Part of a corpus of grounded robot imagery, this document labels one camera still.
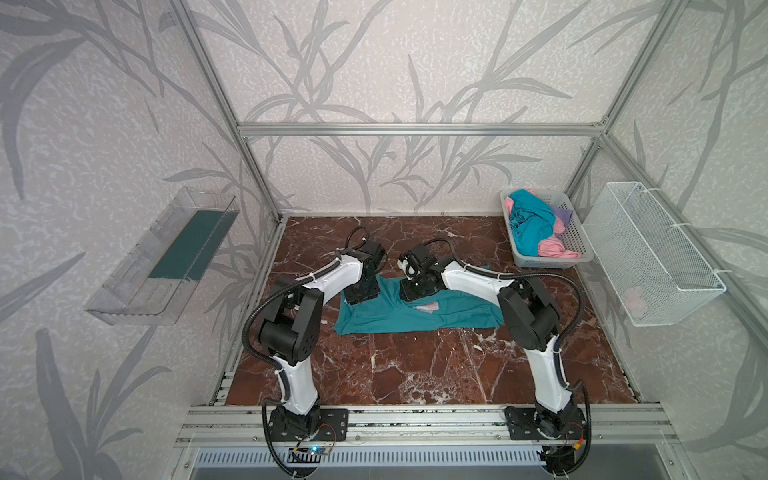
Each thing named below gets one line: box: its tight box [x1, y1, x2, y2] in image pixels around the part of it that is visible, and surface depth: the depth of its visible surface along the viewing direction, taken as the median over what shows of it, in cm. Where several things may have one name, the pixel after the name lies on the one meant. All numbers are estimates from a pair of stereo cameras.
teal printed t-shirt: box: [334, 275, 504, 335], surface depth 94 cm
